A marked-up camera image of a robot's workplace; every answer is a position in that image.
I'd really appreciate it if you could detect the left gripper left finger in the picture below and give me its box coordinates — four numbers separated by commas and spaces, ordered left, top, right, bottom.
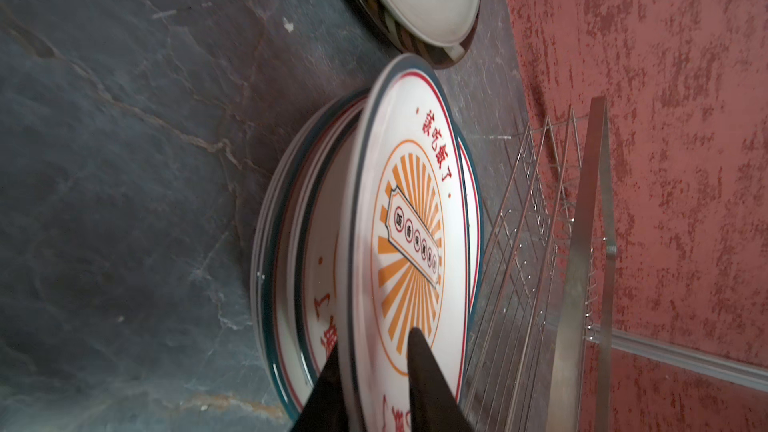
291, 346, 349, 432

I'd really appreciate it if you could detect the orange sunburst plate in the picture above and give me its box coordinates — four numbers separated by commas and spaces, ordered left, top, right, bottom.
252, 90, 483, 418
336, 54, 470, 431

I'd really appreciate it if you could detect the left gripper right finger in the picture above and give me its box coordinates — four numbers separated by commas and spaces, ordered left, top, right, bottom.
407, 328, 471, 431

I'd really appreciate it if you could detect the metal wire dish rack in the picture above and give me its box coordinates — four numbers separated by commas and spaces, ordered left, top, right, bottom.
461, 96, 618, 431

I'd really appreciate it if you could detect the dark rimmed cream plate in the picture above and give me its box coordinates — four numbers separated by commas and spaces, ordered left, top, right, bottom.
352, 0, 481, 69

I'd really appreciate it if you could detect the right corner aluminium profile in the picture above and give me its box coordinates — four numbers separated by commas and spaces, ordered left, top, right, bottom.
611, 330, 768, 393

